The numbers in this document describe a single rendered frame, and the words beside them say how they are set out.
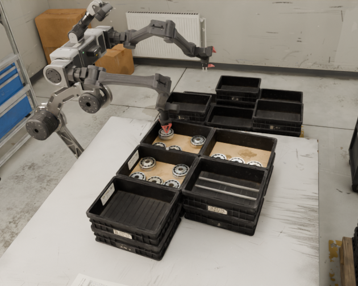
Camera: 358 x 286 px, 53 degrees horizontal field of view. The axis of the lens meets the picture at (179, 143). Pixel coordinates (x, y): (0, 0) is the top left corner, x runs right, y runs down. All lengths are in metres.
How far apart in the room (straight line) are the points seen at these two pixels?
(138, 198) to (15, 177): 2.00
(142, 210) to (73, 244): 0.42
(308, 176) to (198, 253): 0.88
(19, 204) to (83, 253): 1.59
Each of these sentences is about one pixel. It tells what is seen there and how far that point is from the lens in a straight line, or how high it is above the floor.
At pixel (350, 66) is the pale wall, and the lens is 5.03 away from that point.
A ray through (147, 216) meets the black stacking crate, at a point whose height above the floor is 0.83.
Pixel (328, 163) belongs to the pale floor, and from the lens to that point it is 3.61.
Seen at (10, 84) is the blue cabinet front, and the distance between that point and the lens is 3.89.
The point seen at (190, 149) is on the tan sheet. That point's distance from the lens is 2.31.
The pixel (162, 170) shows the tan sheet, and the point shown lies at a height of 0.83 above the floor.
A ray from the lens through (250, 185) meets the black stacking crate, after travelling 2.07.
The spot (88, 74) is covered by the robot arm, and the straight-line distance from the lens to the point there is 1.93.
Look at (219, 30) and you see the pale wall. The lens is 4.91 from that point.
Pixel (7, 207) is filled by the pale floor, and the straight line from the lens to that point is 3.55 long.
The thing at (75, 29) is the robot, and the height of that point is 1.60.
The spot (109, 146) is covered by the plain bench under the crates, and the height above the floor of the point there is 0.70.
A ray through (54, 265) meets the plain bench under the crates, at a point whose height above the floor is 0.70.
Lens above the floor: 2.27
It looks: 38 degrees down
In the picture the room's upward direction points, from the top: 5 degrees counter-clockwise
